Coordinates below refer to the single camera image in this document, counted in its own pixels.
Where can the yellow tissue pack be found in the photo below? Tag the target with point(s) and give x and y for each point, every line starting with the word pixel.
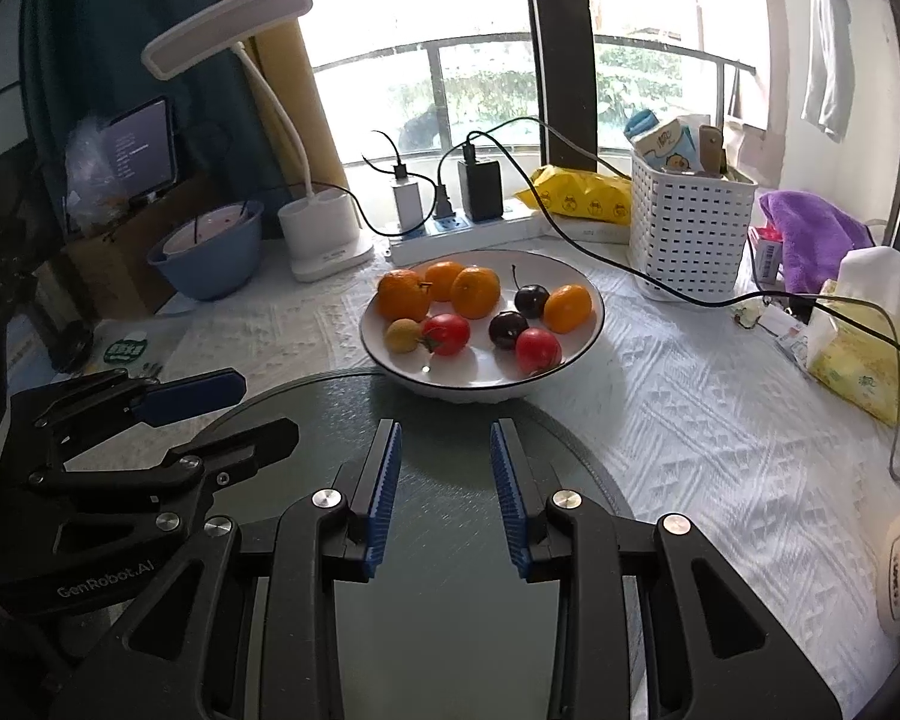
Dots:
pixel 862 345

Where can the purple cloth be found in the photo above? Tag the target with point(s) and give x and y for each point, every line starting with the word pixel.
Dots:
pixel 814 236

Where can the yellow snack packet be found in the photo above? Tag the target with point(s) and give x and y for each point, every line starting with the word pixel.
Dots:
pixel 581 195

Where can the black plug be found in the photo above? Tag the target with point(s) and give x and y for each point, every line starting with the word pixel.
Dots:
pixel 442 202

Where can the small red tomato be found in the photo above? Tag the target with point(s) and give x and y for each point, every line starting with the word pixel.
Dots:
pixel 446 334

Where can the white hanging garment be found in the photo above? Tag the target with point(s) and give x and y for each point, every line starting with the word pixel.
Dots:
pixel 829 37

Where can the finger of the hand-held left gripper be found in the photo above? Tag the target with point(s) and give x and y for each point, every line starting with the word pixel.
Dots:
pixel 191 391
pixel 247 442

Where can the white charger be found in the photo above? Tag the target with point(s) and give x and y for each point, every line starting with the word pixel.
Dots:
pixel 407 206

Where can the dark cherry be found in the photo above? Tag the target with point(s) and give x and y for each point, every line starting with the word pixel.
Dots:
pixel 531 301
pixel 508 329

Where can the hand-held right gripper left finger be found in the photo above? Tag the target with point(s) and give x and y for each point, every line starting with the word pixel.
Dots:
pixel 384 495

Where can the small orange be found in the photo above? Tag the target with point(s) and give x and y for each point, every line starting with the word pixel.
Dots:
pixel 442 277
pixel 568 309

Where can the blue cloth roll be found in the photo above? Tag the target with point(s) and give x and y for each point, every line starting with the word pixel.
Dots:
pixel 641 122

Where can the black charger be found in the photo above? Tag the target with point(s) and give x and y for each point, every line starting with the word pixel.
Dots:
pixel 480 191

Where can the white power strip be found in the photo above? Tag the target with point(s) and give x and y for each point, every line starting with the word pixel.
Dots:
pixel 495 229

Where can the white textured tablecloth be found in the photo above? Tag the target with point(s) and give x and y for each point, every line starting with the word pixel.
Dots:
pixel 682 427

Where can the yellow curtain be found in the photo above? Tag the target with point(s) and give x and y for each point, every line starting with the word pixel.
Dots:
pixel 270 90

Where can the balcony railing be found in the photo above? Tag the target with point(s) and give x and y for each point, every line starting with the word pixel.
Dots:
pixel 495 41

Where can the crumpled clear plastic bag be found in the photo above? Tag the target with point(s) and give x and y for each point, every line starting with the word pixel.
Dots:
pixel 94 165

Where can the small white packet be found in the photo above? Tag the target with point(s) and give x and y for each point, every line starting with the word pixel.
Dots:
pixel 791 337

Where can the printed white carton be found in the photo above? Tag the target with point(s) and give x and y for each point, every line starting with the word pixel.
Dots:
pixel 667 146

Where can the white bowl with dark rim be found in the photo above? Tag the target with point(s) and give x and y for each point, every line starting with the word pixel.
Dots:
pixel 465 379

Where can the large orange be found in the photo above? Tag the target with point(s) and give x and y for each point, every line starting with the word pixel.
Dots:
pixel 475 292

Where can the white desk lamp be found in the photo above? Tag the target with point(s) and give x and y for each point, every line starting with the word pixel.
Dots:
pixel 322 232

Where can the brown cardboard box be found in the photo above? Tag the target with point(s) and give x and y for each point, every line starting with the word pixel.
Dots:
pixel 120 255

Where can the teal curtain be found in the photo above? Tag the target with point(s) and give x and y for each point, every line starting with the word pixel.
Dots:
pixel 105 37

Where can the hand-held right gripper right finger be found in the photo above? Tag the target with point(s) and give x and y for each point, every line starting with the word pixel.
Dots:
pixel 508 495

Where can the brown kiwi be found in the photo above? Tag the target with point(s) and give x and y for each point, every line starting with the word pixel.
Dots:
pixel 403 335

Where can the brown pouch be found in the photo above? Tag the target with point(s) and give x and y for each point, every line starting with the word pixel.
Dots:
pixel 711 144

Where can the round grey mat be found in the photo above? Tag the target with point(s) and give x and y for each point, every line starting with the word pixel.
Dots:
pixel 442 615

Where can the white perforated basket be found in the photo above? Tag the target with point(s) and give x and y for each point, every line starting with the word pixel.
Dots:
pixel 686 240

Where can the blue plastic bowl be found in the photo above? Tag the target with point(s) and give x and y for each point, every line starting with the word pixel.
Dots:
pixel 210 270

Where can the red white small box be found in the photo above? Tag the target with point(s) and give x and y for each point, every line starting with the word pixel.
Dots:
pixel 765 251

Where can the orange with dark stem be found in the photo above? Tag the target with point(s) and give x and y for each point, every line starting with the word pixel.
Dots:
pixel 403 296

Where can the dark window frame post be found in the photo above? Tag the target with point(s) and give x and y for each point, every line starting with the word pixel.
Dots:
pixel 559 30

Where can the black round container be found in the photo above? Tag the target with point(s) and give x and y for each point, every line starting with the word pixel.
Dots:
pixel 71 345

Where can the clear printed plastic bag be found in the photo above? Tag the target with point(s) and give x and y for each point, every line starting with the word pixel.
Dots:
pixel 127 351

